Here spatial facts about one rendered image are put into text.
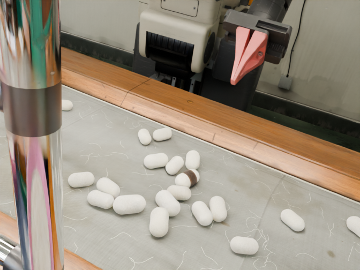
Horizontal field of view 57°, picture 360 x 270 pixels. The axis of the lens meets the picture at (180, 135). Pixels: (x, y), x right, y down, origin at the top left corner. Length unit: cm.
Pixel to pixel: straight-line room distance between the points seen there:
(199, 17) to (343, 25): 151
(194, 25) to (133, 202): 74
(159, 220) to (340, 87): 226
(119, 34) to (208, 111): 231
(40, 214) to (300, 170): 44
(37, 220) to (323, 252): 35
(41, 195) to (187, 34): 91
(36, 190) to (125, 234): 23
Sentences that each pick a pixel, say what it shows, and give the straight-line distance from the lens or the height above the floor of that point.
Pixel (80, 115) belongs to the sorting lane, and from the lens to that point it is 59.
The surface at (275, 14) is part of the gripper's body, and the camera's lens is 55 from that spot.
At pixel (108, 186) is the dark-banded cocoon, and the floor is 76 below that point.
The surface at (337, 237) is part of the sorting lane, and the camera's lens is 48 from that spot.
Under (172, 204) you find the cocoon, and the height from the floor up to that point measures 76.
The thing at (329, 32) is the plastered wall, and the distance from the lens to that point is 246.
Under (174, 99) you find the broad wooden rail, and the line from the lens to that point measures 62.
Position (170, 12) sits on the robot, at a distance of 111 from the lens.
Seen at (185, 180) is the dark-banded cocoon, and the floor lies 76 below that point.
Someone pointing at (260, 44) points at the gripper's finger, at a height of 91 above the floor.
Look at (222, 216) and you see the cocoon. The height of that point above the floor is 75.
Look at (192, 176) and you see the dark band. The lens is 44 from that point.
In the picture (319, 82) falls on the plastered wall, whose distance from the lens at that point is 254.
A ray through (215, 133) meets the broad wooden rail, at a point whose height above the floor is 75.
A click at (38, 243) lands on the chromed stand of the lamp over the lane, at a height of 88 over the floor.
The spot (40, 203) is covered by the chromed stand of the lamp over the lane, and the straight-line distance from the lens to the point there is 17.
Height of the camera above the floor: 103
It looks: 31 degrees down
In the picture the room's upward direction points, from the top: 12 degrees clockwise
